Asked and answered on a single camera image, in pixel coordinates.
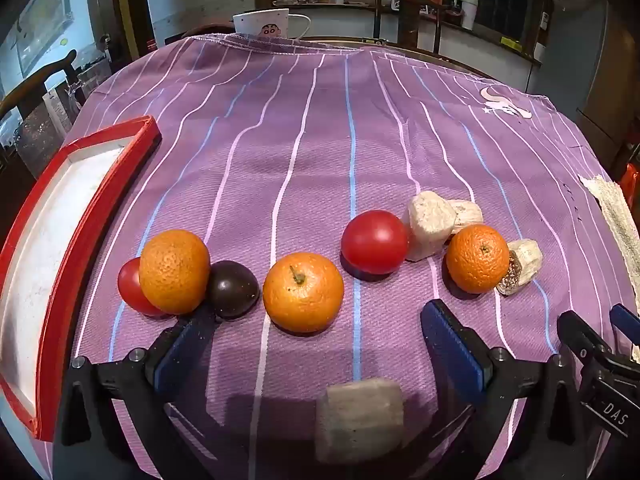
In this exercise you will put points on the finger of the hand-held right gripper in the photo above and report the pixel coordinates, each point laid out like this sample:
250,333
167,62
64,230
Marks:
625,317
580,335

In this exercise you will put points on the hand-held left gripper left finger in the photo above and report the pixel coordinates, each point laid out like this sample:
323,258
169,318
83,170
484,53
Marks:
180,355

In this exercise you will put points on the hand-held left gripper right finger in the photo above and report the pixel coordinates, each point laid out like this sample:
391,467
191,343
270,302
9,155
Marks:
452,350

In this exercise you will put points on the red tomato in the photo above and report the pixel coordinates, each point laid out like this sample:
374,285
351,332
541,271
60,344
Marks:
129,287
375,242

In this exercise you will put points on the dark purple plum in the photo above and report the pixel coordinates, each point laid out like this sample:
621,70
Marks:
232,287

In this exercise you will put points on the beige food chunk brown end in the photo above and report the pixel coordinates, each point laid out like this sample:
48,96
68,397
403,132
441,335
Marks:
525,260

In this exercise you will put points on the large beige food chunk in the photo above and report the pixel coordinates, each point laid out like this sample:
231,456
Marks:
360,420

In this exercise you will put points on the heart shaped beige food chunk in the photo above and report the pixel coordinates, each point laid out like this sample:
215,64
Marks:
430,225

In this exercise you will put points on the large orange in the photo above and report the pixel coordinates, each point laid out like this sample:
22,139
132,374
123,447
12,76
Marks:
302,300

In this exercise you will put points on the red rimmed white tray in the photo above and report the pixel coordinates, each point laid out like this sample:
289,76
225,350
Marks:
50,240

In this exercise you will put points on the beige towel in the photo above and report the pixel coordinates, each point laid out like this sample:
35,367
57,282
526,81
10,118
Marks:
617,220

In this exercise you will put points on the purple striped cloth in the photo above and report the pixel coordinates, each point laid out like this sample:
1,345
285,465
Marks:
300,150

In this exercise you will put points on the glass pitcher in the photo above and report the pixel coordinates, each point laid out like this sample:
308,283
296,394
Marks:
87,82

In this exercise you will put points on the curved wooden chair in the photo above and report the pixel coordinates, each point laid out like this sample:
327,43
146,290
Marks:
40,82

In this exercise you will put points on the white tumbler with straw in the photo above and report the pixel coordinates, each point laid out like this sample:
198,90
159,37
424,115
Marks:
467,10

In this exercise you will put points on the white cartoon mug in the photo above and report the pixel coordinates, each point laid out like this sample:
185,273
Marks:
260,22

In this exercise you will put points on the dark wooden chair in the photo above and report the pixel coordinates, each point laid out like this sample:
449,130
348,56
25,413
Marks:
410,10

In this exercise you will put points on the framed wall painting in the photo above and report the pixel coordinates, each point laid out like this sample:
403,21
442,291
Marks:
42,15

